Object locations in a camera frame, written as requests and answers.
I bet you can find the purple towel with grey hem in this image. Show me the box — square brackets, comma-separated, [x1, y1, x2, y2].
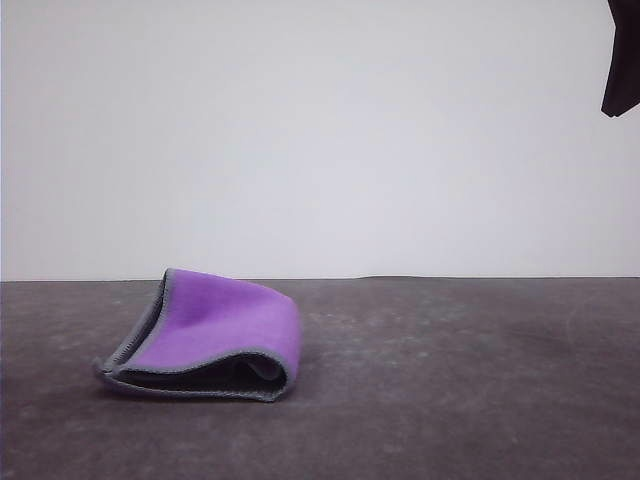
[91, 267, 304, 404]

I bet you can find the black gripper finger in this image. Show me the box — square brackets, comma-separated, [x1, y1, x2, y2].
[600, 0, 640, 120]

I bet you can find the grey table cloth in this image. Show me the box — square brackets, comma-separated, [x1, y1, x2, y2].
[0, 275, 640, 480]

